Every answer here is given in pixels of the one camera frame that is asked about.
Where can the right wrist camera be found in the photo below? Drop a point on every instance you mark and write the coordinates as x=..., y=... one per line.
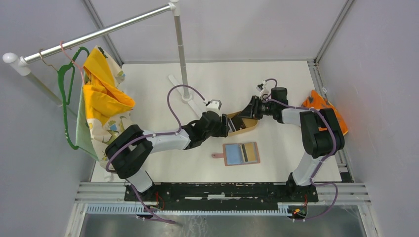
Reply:
x=263, y=91

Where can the metal clothes rack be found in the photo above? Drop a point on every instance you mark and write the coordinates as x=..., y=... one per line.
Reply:
x=20, y=64

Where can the black card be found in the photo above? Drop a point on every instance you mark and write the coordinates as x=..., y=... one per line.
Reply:
x=236, y=124

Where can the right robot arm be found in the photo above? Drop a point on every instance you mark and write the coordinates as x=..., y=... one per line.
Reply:
x=321, y=134

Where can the green hanger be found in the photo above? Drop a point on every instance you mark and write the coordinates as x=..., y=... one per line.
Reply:
x=67, y=94

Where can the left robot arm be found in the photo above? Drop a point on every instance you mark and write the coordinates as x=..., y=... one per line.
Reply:
x=129, y=151

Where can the yellow dinosaur print garment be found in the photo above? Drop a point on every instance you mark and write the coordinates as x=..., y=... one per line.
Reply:
x=104, y=108

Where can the orange cloth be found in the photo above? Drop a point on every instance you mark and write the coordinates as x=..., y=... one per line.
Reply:
x=316, y=101

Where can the white cable duct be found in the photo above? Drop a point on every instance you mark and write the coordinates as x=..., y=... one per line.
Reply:
x=137, y=209

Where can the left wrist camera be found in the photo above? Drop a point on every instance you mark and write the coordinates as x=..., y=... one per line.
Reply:
x=213, y=105

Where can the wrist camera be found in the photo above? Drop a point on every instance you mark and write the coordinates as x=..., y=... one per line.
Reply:
x=213, y=105
x=263, y=91

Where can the pink hanger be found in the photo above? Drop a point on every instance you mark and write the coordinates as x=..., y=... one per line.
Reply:
x=73, y=62

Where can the tan oval tray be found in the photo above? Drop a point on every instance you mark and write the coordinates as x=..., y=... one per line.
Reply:
x=250, y=124

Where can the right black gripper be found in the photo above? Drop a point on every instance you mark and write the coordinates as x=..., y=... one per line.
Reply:
x=251, y=110

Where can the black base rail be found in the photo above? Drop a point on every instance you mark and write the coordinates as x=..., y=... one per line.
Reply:
x=263, y=196

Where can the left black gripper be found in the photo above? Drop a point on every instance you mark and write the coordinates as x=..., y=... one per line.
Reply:
x=222, y=131

